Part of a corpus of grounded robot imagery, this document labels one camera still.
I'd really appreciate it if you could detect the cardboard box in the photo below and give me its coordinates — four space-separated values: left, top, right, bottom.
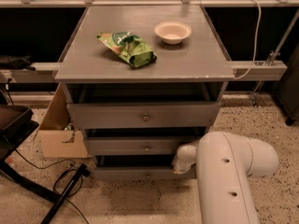
38 86 89 158

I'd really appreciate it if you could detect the black bag on rail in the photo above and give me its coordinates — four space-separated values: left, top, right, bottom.
0 55 36 71

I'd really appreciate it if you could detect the black floor cable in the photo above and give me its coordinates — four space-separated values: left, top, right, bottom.
14 147 91 224

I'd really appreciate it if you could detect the green snack bag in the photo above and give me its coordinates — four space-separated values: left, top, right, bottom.
97 32 157 68

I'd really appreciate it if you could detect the metal frame railing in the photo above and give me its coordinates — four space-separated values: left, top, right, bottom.
1 0 298 103

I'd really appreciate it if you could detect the white hanging cable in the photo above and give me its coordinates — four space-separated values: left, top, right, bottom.
233 0 263 80

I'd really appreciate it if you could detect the grey top drawer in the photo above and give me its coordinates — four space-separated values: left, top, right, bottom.
67 102 221 129

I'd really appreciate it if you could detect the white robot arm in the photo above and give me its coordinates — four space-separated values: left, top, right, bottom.
172 132 278 224

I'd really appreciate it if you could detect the grey drawer cabinet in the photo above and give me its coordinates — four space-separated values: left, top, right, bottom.
55 5 233 180

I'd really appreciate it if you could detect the grey bottom drawer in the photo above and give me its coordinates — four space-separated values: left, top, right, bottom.
94 154 196 180

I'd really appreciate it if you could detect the black cabinet at right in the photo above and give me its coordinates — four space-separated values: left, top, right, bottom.
275 45 299 126

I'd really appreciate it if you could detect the grey middle drawer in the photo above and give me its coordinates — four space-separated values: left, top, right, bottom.
84 136 199 156

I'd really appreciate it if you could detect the white paper bowl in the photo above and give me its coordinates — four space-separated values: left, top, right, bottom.
154 21 192 45

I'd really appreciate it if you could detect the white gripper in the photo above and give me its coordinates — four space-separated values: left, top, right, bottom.
172 155 195 175

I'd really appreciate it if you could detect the grey drawer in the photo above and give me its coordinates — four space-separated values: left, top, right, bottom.
94 154 196 180
67 102 221 129
84 136 199 156

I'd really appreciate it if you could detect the black chair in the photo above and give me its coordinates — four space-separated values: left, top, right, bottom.
0 105 90 224

